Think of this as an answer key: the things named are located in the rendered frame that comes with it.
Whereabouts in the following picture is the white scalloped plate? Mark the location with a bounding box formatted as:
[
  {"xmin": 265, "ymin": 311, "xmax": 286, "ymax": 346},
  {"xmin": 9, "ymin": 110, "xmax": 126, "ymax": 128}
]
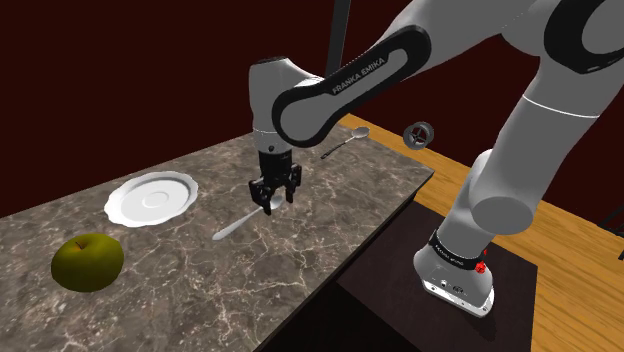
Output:
[{"xmin": 103, "ymin": 170, "xmax": 200, "ymax": 229}]

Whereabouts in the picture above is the grey round spoked ring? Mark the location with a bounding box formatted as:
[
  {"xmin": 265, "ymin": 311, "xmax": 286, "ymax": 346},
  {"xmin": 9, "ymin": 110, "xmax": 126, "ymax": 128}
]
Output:
[{"xmin": 402, "ymin": 121, "xmax": 436, "ymax": 152}]

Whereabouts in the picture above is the all silver spoon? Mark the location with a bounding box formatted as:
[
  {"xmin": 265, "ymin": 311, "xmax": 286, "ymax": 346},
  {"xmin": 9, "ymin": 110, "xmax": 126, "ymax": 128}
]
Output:
[{"xmin": 211, "ymin": 195, "xmax": 285, "ymax": 242}]

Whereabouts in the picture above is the silver spoon with dark handle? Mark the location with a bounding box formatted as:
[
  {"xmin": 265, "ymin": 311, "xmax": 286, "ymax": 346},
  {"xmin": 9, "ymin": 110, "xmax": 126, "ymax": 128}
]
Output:
[{"xmin": 319, "ymin": 126, "xmax": 372, "ymax": 161}]

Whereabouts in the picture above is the dark grey upright pole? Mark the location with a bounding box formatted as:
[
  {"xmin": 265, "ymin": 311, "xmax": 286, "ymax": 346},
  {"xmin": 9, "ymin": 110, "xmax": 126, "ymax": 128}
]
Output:
[{"xmin": 323, "ymin": 0, "xmax": 353, "ymax": 79}]

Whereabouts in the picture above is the dark robot stand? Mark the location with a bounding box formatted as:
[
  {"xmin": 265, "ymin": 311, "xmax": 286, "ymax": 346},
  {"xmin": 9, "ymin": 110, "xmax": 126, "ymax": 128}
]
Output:
[{"xmin": 335, "ymin": 198, "xmax": 540, "ymax": 352}]

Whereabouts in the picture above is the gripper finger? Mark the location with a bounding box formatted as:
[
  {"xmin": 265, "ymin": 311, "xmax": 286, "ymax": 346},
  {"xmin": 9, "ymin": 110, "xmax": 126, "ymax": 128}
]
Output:
[
  {"xmin": 283, "ymin": 163, "xmax": 303, "ymax": 205},
  {"xmin": 248, "ymin": 178, "xmax": 273, "ymax": 217}
]

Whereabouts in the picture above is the green apple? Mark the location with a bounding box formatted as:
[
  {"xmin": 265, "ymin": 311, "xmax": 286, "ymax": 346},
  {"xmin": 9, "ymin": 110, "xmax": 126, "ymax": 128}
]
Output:
[{"xmin": 50, "ymin": 232, "xmax": 126, "ymax": 294}]

